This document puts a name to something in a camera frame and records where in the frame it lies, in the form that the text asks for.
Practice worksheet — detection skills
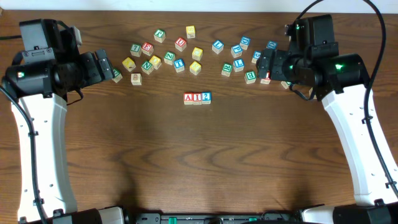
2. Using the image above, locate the blue L block lower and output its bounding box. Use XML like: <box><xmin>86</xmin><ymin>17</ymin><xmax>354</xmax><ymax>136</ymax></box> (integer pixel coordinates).
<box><xmin>233</xmin><ymin>58</ymin><xmax>244</xmax><ymax>72</ymax></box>

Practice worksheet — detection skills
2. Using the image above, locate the blue 5 block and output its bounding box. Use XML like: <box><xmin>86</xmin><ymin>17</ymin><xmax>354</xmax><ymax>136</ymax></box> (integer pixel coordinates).
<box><xmin>251</xmin><ymin>51</ymin><xmax>261</xmax><ymax>63</ymax></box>

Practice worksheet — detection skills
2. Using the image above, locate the blue L block upper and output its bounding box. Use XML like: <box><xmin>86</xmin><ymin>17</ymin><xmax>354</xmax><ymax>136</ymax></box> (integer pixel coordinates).
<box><xmin>212</xmin><ymin>40</ymin><xmax>224</xmax><ymax>54</ymax></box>

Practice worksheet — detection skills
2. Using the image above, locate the red I block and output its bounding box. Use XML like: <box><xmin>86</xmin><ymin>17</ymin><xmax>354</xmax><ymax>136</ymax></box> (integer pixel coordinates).
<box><xmin>193</xmin><ymin>93</ymin><xmax>202</xmax><ymax>105</ymax></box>

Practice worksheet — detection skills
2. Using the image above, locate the green N block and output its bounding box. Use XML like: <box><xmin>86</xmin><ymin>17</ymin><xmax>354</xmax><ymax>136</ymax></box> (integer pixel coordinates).
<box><xmin>141</xmin><ymin>60</ymin><xmax>154</xmax><ymax>75</ymax></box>

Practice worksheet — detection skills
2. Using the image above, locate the red u block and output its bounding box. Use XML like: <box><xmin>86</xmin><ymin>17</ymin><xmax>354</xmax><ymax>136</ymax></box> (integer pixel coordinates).
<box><xmin>175</xmin><ymin>37</ymin><xmax>187</xmax><ymax>52</ymax></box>
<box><xmin>260</xmin><ymin>72</ymin><xmax>271</xmax><ymax>85</ymax></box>

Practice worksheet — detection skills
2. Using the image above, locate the green Z block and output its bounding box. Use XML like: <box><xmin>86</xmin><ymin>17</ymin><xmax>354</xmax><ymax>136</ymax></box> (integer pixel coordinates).
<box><xmin>164</xmin><ymin>51</ymin><xmax>175</xmax><ymax>65</ymax></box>

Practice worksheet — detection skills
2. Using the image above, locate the green j block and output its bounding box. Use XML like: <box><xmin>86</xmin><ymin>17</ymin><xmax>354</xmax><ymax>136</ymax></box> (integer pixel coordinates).
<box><xmin>154</xmin><ymin>29</ymin><xmax>166</xmax><ymax>43</ymax></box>
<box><xmin>280</xmin><ymin>81</ymin><xmax>291</xmax><ymax>89</ymax></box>

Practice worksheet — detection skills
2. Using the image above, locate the yellow block middle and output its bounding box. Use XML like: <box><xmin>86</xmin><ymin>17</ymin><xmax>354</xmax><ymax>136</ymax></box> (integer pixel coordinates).
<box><xmin>192</xmin><ymin>47</ymin><xmax>203</xmax><ymax>61</ymax></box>

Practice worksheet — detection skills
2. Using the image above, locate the red U block upper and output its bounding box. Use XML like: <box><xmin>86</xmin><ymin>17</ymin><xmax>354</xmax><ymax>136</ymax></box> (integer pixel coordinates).
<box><xmin>175</xmin><ymin>37</ymin><xmax>187</xmax><ymax>52</ymax></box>

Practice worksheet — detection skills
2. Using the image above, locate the red U block lower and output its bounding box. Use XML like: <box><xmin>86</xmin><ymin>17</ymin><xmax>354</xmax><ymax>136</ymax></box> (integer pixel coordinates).
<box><xmin>260</xmin><ymin>72</ymin><xmax>271</xmax><ymax>85</ymax></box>

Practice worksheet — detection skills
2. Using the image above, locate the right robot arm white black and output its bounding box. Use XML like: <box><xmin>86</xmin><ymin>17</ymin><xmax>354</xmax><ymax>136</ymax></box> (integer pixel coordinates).
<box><xmin>256</xmin><ymin>49</ymin><xmax>397</xmax><ymax>223</ymax></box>

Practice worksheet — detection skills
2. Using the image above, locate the blue l block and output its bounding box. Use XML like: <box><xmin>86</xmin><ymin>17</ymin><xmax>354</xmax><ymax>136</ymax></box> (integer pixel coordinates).
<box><xmin>212</xmin><ymin>40</ymin><xmax>224</xmax><ymax>54</ymax></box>
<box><xmin>233</xmin><ymin>58</ymin><xmax>244</xmax><ymax>72</ymax></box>

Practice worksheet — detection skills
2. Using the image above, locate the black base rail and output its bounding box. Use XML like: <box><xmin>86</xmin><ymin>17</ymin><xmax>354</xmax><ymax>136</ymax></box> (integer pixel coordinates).
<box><xmin>130</xmin><ymin>212</ymin><xmax>302</xmax><ymax>224</ymax></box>

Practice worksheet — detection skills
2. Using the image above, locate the green V block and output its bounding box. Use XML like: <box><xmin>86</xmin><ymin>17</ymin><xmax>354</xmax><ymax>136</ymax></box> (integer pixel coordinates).
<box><xmin>113</xmin><ymin>68</ymin><xmax>123</xmax><ymax>83</ymax></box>

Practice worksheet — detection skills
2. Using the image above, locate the yellow block beside N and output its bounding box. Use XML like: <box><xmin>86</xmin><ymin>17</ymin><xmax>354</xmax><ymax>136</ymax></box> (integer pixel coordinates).
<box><xmin>149</xmin><ymin>55</ymin><xmax>162</xmax><ymax>70</ymax></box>

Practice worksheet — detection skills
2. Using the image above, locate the blue T block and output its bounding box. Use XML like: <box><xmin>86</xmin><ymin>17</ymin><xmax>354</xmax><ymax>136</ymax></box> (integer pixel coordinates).
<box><xmin>174</xmin><ymin>58</ymin><xmax>185</xmax><ymax>73</ymax></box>

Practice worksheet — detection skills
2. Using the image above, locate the red A block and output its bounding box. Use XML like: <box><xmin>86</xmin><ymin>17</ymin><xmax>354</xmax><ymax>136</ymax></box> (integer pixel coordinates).
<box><xmin>183</xmin><ymin>93</ymin><xmax>193</xmax><ymax>105</ymax></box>

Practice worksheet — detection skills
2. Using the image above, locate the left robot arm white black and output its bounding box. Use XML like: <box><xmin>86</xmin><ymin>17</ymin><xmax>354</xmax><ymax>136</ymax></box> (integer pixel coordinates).
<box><xmin>2</xmin><ymin>49</ymin><xmax>125</xmax><ymax>223</ymax></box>

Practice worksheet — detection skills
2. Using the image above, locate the plain wooden picture block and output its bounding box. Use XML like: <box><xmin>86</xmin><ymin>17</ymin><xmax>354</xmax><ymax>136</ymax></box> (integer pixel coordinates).
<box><xmin>131</xmin><ymin>73</ymin><xmax>142</xmax><ymax>86</ymax></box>

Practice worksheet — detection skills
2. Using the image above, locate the green B block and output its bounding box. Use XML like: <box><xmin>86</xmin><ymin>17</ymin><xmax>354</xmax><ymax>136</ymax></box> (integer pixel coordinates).
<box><xmin>244</xmin><ymin>71</ymin><xmax>257</xmax><ymax>84</ymax></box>

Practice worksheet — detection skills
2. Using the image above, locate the green J block right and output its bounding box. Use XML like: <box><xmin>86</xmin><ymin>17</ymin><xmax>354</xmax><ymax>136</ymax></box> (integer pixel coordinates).
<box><xmin>280</xmin><ymin>81</ymin><xmax>291</xmax><ymax>89</ymax></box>

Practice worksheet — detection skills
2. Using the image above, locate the red E block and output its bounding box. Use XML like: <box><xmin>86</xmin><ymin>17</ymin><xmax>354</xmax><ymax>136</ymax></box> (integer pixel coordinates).
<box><xmin>141</xmin><ymin>42</ymin><xmax>154</xmax><ymax>56</ymax></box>

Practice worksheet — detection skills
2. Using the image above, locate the blue P block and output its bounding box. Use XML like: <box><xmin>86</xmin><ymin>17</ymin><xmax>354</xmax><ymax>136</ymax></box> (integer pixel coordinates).
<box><xmin>231</xmin><ymin>45</ymin><xmax>243</xmax><ymax>58</ymax></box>

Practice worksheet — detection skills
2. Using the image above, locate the yellow block left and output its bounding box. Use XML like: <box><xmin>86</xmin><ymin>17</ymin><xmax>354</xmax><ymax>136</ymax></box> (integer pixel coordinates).
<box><xmin>122</xmin><ymin>57</ymin><xmax>136</xmax><ymax>72</ymax></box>

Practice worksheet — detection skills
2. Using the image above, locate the blue 2 block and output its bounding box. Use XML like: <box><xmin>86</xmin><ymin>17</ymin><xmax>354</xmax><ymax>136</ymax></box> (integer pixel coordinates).
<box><xmin>201</xmin><ymin>91</ymin><xmax>211</xmax><ymax>105</ymax></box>

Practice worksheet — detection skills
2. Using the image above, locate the green 4 block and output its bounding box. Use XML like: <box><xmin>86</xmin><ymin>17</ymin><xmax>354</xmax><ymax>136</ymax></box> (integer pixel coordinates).
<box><xmin>309</xmin><ymin>88</ymin><xmax>317</xmax><ymax>100</ymax></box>

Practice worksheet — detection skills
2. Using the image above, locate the yellow block top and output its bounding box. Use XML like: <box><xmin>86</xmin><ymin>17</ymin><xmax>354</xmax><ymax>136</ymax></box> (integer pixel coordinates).
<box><xmin>186</xmin><ymin>26</ymin><xmax>196</xmax><ymax>39</ymax></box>

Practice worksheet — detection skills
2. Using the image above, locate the green R block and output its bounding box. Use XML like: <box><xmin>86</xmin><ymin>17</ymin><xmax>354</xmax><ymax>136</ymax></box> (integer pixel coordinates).
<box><xmin>221</xmin><ymin>63</ymin><xmax>233</xmax><ymax>77</ymax></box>

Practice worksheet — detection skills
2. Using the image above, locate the blue D block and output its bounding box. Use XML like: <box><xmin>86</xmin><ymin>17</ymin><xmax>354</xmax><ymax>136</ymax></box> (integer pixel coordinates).
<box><xmin>239</xmin><ymin>36</ymin><xmax>251</xmax><ymax>50</ymax></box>

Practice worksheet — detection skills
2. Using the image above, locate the yellow block lower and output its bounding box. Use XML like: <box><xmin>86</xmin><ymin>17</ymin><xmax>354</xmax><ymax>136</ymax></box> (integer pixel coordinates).
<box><xmin>190</xmin><ymin>61</ymin><xmax>201</xmax><ymax>75</ymax></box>

